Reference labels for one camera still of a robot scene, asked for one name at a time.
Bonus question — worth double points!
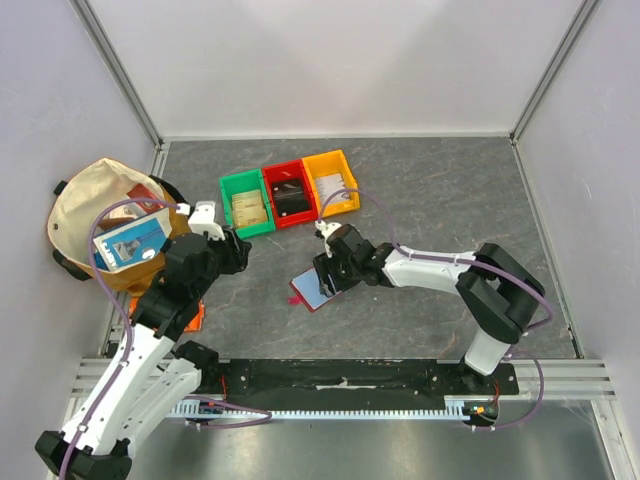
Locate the red leather card holder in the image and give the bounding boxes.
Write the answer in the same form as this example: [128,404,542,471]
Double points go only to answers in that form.
[289,268,341,313]

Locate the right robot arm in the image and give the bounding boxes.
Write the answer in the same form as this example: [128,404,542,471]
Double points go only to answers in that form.
[313,221,553,394]

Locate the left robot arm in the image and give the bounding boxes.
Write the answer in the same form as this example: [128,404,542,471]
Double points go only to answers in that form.
[35,227,252,479]

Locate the beige cards in green bin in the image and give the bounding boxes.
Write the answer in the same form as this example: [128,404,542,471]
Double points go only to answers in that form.
[231,189,268,229]

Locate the black card in red bin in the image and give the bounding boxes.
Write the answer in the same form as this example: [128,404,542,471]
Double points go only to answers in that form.
[271,178,310,217]

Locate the white card in yellow bin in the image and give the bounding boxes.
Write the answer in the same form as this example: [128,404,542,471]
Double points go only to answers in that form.
[314,173,350,205]

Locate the green plastic bin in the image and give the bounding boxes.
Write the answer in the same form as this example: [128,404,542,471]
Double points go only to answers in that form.
[219,169,276,239]

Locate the orange picture box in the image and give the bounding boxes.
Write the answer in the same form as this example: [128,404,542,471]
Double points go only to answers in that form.
[128,298,206,333]

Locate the red plastic bin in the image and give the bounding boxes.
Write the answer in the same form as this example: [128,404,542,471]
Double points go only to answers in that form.
[262,159,318,229]

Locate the yellow plastic bin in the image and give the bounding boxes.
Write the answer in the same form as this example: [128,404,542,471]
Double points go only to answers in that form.
[302,150,360,218]

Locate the red white box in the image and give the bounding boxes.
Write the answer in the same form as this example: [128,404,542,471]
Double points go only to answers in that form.
[126,184,159,208]

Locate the blue product box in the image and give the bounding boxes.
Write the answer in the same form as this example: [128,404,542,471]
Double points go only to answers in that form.
[93,208,172,272]

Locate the canvas tote bag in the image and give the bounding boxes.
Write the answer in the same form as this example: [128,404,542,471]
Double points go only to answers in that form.
[47,158,191,297]

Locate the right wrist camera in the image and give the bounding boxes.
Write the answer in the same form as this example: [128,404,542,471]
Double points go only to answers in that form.
[314,220,342,258]

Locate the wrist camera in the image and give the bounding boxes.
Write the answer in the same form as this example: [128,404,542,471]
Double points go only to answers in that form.
[176,201,225,241]
[314,220,342,258]

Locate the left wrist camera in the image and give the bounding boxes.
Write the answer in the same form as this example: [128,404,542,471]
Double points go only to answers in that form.
[176,201,225,241]

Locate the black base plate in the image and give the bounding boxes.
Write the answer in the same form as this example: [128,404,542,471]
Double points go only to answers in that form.
[200,359,520,396]

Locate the slotted cable duct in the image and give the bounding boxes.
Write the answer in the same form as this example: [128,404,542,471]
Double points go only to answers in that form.
[164,396,473,419]

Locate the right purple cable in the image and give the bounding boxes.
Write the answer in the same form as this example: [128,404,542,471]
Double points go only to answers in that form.
[316,188,556,432]

